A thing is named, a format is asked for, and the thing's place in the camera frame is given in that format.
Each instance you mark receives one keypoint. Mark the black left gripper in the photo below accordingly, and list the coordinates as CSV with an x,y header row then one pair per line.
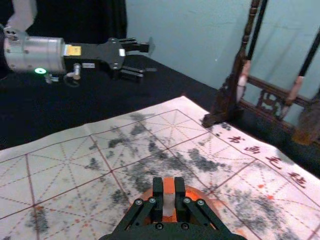
x,y
105,53

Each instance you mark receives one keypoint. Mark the black table cloth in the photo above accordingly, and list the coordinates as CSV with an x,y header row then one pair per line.
x,y
75,105

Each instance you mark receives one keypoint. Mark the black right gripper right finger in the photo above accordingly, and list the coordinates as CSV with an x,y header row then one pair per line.
x,y
180,192

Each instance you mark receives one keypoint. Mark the round orange ink paste dish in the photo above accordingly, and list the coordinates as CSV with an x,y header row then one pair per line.
x,y
193,193

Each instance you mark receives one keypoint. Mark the orange and white seal block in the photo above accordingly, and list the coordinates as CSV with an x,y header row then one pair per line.
x,y
168,200

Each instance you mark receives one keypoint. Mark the white felt mat red grid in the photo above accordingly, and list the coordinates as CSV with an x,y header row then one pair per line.
x,y
75,175

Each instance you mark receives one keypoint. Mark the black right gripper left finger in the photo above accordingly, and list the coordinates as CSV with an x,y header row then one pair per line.
x,y
158,192

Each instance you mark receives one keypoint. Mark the dark wooden brush rack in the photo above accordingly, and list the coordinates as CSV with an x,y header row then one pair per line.
x,y
225,105

